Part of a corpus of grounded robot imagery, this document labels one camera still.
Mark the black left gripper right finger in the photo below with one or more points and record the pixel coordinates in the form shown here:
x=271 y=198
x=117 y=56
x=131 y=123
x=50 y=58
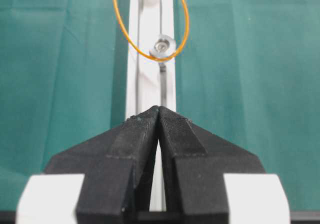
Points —
x=194 y=161

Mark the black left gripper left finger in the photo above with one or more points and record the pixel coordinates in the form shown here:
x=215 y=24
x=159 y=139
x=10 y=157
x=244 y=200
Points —
x=118 y=168

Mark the orange rubber band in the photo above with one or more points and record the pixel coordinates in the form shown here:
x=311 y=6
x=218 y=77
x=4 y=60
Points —
x=126 y=35

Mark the green table cloth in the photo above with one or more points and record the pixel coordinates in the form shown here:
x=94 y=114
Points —
x=250 y=73

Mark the silver aluminium extrusion rail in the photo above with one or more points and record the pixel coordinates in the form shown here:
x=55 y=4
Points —
x=148 y=83

